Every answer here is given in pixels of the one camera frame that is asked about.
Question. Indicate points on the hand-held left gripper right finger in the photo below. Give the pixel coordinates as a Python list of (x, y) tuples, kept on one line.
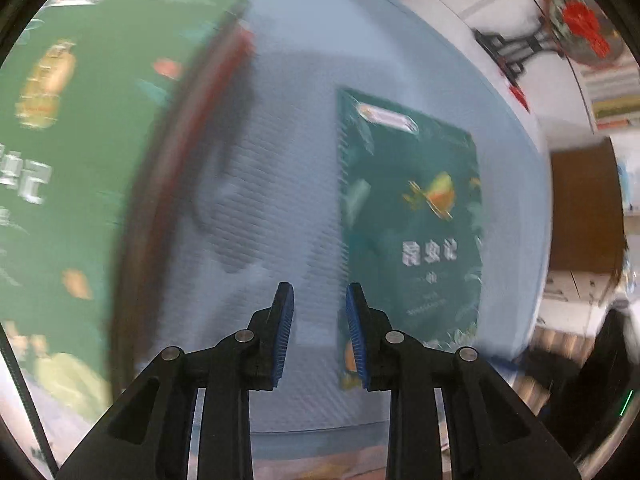
[(356, 340)]

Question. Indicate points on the green insect book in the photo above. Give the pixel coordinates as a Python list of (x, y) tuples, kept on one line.
[(100, 185)]

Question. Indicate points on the red tassel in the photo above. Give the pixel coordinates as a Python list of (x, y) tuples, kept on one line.
[(520, 95)]

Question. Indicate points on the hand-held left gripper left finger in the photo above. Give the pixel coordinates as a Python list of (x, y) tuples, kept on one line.
[(282, 340)]

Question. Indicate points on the brown wooden cabinet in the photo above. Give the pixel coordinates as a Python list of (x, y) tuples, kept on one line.
[(585, 210)]

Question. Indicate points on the row of pale-spined books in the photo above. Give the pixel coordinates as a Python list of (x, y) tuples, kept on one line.
[(615, 95)]

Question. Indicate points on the red fairy tale book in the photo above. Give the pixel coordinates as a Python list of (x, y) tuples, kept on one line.
[(220, 75)]

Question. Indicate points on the light blue quilted mat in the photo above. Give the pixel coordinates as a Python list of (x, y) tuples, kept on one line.
[(290, 160)]

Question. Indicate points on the dark teal insect book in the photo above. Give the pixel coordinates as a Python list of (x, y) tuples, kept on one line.
[(415, 260)]

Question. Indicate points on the round red flower fan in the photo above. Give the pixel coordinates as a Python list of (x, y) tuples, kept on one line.
[(580, 20)]

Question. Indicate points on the light blue card box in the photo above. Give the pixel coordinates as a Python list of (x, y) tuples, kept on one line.
[(629, 185)]

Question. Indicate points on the black fan stand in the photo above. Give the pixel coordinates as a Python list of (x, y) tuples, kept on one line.
[(505, 50)]

